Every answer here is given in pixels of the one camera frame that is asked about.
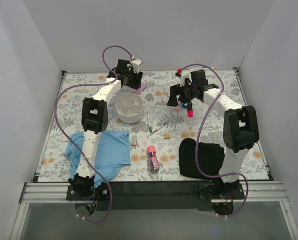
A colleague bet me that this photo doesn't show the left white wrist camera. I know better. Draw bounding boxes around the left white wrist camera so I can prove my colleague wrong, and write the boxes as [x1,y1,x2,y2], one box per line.
[130,59,142,74]

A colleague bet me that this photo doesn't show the white marker orange cap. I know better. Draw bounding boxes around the white marker orange cap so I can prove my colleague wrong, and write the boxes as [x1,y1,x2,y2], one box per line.
[161,99,179,113]

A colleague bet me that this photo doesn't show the light blue cloth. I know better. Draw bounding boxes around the light blue cloth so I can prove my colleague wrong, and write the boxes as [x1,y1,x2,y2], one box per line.
[64,130,131,188]

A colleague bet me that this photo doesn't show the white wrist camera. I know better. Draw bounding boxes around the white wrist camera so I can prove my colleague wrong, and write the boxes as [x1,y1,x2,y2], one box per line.
[130,59,142,74]
[175,68,192,87]

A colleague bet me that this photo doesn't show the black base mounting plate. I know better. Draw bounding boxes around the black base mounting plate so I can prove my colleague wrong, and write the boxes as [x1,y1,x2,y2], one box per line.
[66,180,245,211]

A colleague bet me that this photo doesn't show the white marker green cap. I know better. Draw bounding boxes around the white marker green cap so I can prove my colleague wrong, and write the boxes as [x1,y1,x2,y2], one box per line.
[146,112,152,133]

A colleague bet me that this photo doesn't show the floral patterned table mat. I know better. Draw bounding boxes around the floral patterned table mat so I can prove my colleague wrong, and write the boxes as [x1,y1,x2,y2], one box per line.
[37,70,269,183]

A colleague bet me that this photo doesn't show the beige eraser block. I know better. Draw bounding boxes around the beige eraser block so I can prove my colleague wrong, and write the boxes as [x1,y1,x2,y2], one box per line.
[131,135,137,146]

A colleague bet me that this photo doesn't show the pink capped glue tube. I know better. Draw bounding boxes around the pink capped glue tube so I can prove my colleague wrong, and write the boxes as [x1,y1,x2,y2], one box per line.
[147,145,159,173]

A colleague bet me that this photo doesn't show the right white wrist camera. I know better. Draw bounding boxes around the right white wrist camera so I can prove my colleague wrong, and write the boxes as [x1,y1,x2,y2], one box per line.
[175,68,192,87]

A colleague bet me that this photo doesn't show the white round divided organizer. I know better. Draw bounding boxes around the white round divided organizer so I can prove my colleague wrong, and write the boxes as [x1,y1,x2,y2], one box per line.
[115,93,144,124]

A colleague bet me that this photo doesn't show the pink black highlighter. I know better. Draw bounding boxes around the pink black highlighter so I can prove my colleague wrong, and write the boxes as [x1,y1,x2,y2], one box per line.
[187,101,194,118]

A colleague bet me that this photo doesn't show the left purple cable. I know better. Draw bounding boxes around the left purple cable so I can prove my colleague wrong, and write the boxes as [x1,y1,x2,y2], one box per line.
[54,45,114,224]

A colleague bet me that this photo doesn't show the purple highlighter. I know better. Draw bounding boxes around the purple highlighter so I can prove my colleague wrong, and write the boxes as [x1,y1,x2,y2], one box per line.
[135,83,148,95]

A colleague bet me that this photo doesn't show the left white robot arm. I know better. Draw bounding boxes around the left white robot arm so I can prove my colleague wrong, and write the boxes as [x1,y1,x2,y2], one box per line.
[66,56,143,201]

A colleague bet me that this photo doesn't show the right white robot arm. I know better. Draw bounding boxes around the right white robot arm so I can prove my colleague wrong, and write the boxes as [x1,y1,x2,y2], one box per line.
[167,68,259,199]

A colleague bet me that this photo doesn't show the black cloth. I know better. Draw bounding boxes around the black cloth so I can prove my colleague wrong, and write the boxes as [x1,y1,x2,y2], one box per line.
[179,138,225,179]

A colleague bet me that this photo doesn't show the aluminium frame rail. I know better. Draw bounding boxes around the aluminium frame rail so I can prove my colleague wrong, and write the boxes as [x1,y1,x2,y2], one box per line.
[19,181,289,203]

